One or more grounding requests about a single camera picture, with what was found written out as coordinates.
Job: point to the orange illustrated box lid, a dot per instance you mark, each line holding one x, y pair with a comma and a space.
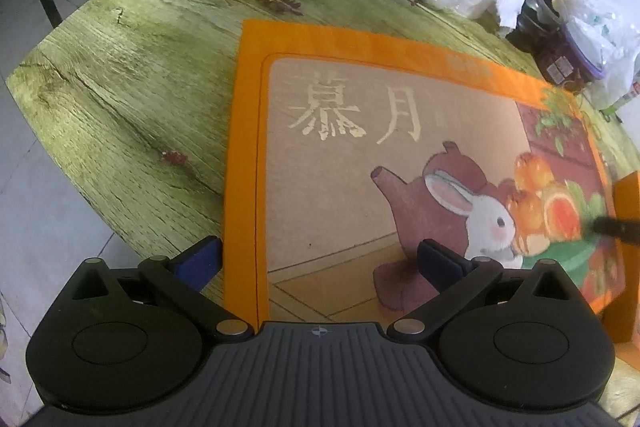
350, 157

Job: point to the purple lidded food can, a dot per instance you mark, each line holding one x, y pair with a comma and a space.
565, 62

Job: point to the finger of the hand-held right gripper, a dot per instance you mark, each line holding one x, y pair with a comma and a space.
620, 229

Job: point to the white plastic bag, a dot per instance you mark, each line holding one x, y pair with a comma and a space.
610, 42

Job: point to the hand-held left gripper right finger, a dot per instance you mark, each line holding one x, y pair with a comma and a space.
440, 264

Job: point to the wood-pattern desktop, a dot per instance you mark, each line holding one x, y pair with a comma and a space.
150, 82

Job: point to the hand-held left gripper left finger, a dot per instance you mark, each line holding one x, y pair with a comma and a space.
200, 259

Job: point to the orange cardboard box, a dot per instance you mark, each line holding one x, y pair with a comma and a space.
627, 257

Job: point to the glass jar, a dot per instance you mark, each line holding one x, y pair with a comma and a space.
540, 17

